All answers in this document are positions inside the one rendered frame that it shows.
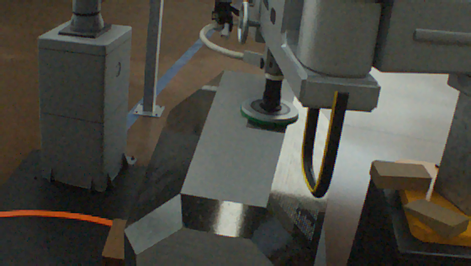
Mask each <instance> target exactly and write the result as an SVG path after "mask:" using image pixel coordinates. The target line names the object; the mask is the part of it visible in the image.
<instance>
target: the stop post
mask: <svg viewBox="0 0 471 266"><path fill-rule="evenodd" d="M163 3H164V0H150V9H149V20H148V32H147V40H146V61H145V80H144V101H143V104H138V106H137V107H136V109H135V111H134V112H133V114H134V115H140V116H146V117H152V118H158V119H159V117H160V115H161V113H162V111H163V110H164V108H165V107H162V106H157V105H156V81H157V66H158V64H159V48H160V33H161V18H162V6H163Z"/></svg>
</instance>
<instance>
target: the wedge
mask: <svg viewBox="0 0 471 266"><path fill-rule="evenodd" d="M403 209H405V210H407V212H409V213H410V214H411V215H413V216H414V217H415V218H416V219H418V220H420V221H422V223H424V224H426V225H427V226H429V227H430V228H431V229H432V230H434V231H435V232H436V233H439V235H441V236H442V237H445V239H447V240H448V239H451V238H453V237H455V236H457V235H459V234H461V233H463V232H465V231H466V229H467V227H468V224H469V221H470V218H468V217H467V216H465V215H460V214H459V213H457V212H455V211H451V210H449V209H447V208H443V207H441V206H440V205H437V204H433V203H431V202H430V201H427V200H426V199H419V200H417V201H414V202H411V203H409V204H407V205H403Z"/></svg>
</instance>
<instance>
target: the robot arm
mask: <svg viewBox="0 0 471 266"><path fill-rule="evenodd" d="M105 1H106V0H73V1H72V6H73V13H72V16H71V21H70V23H69V29H70V30H71V31H73V32H79V33H90V32H95V31H99V30H101V29H102V28H103V19H102V17H101V14H100V12H101V5H100V3H103V2H105ZM233 1H235V0H218V1H214V10H212V16H211V20H214V19H215V21H216V23H217V24H224V25H225V27H221V28H218V29H214V30H217V31H219V32H220V37H222V36H223V35H226V39H227V40H228V39H229V38H230V35H231V32H232V30H233V27H234V21H233V14H232V13H234V15H235V16H236V17H239V12H240V9H237V8H234V7H233V6H231V4H232V3H233ZM213 13H215V15H214V18H213V19H212V17H213ZM226 23H228V24H226Z"/></svg>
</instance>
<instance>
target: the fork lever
mask: <svg viewBox="0 0 471 266"><path fill-rule="evenodd" d="M263 57H264V55H261V54H257V53H254V52H250V51H243V59H242V61H244V62H246V63H249V64H251V65H253V66H255V67H260V69H263V68H264V63H265V62H264V60H263ZM277 68H280V67H279V65H278V63H277V62H276V60H275V58H274V57H271V58H270V63H269V69H268V71H269V72H272V73H276V71H277Z"/></svg>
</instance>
